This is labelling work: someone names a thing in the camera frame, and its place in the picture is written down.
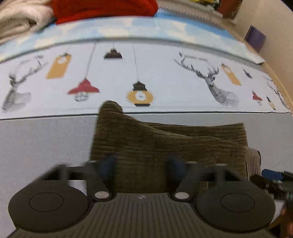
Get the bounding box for olive corduroy pants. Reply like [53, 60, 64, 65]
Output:
[90, 101, 261, 193]

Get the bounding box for printed deer bed sheet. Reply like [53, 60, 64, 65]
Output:
[1, 41, 292, 237]

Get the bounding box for purple box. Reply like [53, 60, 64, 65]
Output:
[244, 25, 266, 52]

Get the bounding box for light blue patterned blanket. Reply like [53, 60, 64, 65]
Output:
[1, 10, 265, 64]

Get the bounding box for folded red blanket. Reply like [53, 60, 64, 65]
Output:
[49, 0, 158, 24]

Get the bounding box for folded white quilt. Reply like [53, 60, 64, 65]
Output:
[1, 1, 55, 44]

